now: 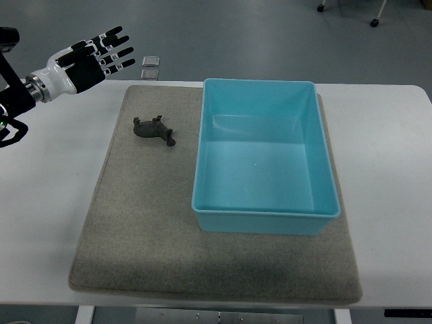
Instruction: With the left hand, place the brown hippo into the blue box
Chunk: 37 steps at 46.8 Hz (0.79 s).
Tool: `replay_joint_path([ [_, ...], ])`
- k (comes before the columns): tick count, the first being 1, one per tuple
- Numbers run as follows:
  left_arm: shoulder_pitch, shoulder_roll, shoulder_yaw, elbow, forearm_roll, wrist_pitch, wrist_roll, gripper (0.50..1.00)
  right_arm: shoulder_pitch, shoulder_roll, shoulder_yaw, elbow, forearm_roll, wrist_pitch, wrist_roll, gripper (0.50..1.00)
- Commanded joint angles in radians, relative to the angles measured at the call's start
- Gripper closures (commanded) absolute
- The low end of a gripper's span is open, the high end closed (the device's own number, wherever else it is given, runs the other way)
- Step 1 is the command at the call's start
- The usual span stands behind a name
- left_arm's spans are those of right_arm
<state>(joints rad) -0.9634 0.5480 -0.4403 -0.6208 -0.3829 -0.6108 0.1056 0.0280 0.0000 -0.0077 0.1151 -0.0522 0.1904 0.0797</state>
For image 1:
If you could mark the black table control panel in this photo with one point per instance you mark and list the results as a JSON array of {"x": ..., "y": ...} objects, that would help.
[{"x": 408, "y": 313}]

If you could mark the white cart leg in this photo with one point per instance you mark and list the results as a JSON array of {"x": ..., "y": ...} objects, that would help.
[{"x": 381, "y": 9}]

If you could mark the grey felt mat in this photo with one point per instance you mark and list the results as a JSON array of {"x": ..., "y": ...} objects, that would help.
[{"x": 141, "y": 237}]

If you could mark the floor outlet plate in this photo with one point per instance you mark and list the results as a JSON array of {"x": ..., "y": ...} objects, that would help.
[
  {"x": 149, "y": 74},
  {"x": 150, "y": 61}
]

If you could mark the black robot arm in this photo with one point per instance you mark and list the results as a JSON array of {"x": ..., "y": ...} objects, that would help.
[{"x": 16, "y": 99}]

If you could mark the lower floor outlet plate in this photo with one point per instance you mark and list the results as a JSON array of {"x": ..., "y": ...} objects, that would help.
[{"x": 149, "y": 74}]

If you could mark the upper floor outlet plate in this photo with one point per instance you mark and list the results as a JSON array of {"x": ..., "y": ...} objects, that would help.
[{"x": 150, "y": 61}]

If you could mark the right caster wheel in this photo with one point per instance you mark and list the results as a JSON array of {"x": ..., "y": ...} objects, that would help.
[{"x": 374, "y": 23}]

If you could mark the grey metal table frame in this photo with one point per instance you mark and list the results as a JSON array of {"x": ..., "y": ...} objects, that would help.
[{"x": 169, "y": 315}]

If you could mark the blue plastic box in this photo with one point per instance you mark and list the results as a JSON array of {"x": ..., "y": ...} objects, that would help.
[{"x": 263, "y": 164}]

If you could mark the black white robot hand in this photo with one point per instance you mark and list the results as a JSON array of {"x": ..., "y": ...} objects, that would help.
[{"x": 80, "y": 67}]

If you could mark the brown toy hippo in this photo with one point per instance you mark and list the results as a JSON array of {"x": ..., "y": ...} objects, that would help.
[{"x": 152, "y": 129}]

